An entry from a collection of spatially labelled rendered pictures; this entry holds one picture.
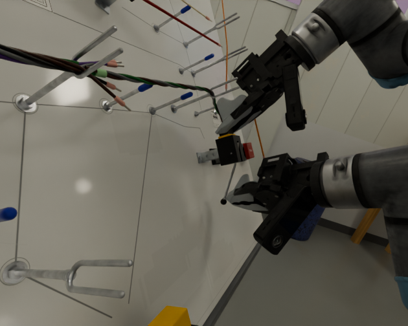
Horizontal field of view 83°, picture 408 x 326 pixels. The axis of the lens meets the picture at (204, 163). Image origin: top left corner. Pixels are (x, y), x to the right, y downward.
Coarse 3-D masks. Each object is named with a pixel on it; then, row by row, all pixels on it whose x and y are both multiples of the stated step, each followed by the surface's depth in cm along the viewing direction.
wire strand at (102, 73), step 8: (96, 72) 20; (104, 72) 21; (112, 72) 22; (128, 80) 24; (136, 80) 25; (144, 80) 26; (152, 80) 27; (160, 80) 28; (184, 88) 33; (192, 88) 35; (200, 88) 37
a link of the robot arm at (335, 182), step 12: (348, 156) 32; (324, 168) 33; (336, 168) 32; (348, 168) 30; (324, 180) 32; (336, 180) 31; (348, 180) 30; (324, 192) 32; (336, 192) 31; (348, 192) 30; (336, 204) 32; (348, 204) 31; (360, 204) 30
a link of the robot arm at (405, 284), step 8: (384, 216) 28; (392, 224) 27; (400, 224) 26; (392, 232) 27; (400, 232) 26; (392, 240) 27; (400, 240) 26; (392, 248) 27; (400, 248) 26; (392, 256) 28; (400, 256) 26; (400, 264) 26; (400, 272) 26; (400, 280) 26; (400, 288) 27
